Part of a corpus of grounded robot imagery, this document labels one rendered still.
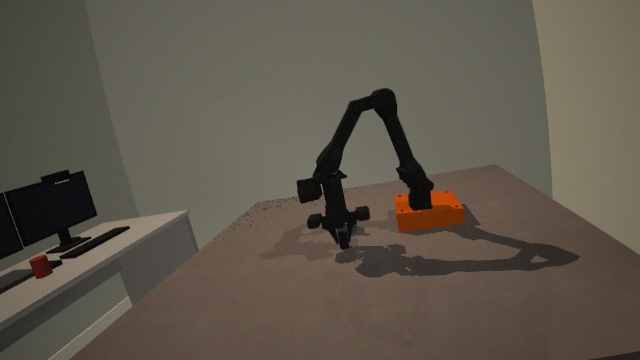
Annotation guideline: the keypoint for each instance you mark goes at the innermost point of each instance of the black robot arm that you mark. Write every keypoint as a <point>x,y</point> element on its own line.
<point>328,162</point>

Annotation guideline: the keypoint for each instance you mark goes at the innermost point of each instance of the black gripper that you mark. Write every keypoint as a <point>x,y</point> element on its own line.
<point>361,214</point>

